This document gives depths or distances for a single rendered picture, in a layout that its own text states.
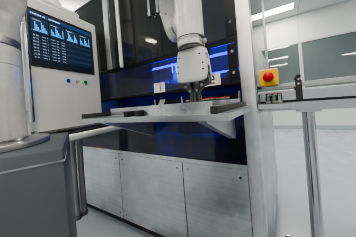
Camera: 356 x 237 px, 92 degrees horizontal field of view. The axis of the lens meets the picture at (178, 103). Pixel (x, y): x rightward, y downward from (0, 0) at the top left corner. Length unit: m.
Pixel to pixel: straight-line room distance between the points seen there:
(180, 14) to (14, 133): 0.47
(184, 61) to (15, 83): 0.39
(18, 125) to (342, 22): 5.79
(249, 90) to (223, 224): 0.68
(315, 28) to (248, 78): 4.91
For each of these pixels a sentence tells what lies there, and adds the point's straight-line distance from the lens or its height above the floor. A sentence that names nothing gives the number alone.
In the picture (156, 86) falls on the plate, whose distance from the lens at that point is 1.07.
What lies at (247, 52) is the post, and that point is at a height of 1.12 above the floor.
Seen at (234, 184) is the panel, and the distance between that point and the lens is 0.95.
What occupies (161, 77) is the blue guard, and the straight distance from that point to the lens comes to 1.05.
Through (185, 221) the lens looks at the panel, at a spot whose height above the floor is 0.23.
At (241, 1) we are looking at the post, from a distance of 0.95.
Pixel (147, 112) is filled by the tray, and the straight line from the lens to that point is 0.62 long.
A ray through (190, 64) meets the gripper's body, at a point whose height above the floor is 1.02.
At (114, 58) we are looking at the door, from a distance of 1.39.
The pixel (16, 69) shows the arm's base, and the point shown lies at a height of 1.00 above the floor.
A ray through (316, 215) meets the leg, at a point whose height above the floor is 0.36.
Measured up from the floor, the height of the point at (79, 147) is 0.66.
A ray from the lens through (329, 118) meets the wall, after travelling 5.54.
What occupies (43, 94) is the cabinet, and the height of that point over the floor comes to 1.02.
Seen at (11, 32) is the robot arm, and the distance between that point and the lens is 0.46.
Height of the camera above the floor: 0.91
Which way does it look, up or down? level
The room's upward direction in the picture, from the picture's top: 5 degrees counter-clockwise
